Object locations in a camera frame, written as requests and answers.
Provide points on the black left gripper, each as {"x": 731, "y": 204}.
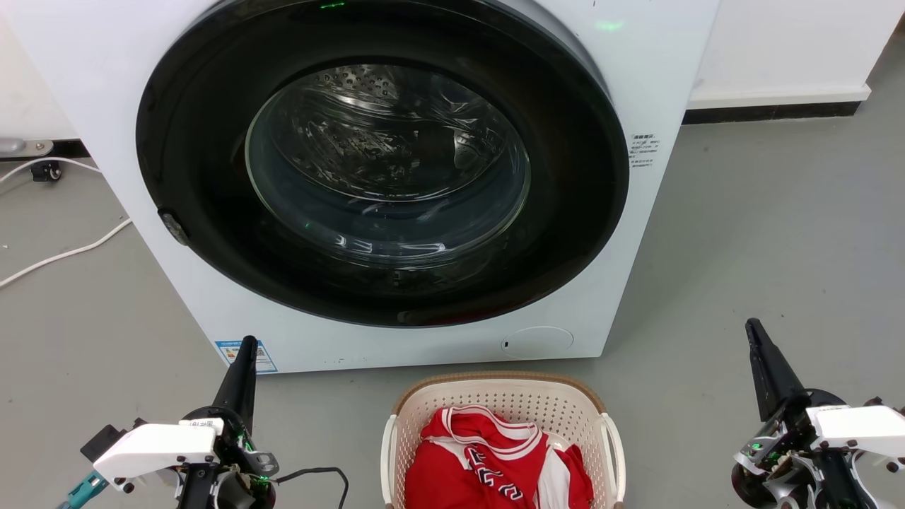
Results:
{"x": 237, "y": 452}

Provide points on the round white filter cover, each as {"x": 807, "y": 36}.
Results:
{"x": 539, "y": 341}

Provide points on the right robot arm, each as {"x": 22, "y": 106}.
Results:
{"x": 845, "y": 484}

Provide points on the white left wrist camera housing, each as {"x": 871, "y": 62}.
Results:
{"x": 155, "y": 447}

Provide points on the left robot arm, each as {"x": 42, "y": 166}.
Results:
{"x": 194, "y": 491}

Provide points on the steel washer drum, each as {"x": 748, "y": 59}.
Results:
{"x": 368, "y": 88}

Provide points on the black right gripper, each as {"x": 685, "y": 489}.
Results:
{"x": 781, "y": 445}

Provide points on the beige perforated laundry basket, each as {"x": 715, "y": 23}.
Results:
{"x": 509, "y": 397}

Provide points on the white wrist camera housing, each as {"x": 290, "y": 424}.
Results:
{"x": 859, "y": 425}
{"x": 155, "y": 447}

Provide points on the blue energy label sticker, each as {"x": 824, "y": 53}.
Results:
{"x": 228, "y": 351}

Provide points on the grey metal bracket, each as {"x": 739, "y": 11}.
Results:
{"x": 25, "y": 147}

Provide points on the small grey text sticker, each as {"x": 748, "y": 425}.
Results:
{"x": 643, "y": 150}

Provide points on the black round washer door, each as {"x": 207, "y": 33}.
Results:
{"x": 198, "y": 148}

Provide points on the red and white jersey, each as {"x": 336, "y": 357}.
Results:
{"x": 445, "y": 474}

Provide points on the black caster wheel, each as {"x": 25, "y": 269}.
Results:
{"x": 45, "y": 171}

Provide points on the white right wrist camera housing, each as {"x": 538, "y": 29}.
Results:
{"x": 859, "y": 425}

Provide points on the white cabinet with black base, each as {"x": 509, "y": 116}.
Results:
{"x": 778, "y": 49}

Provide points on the white front-load washing machine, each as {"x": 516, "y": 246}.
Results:
{"x": 657, "y": 78}

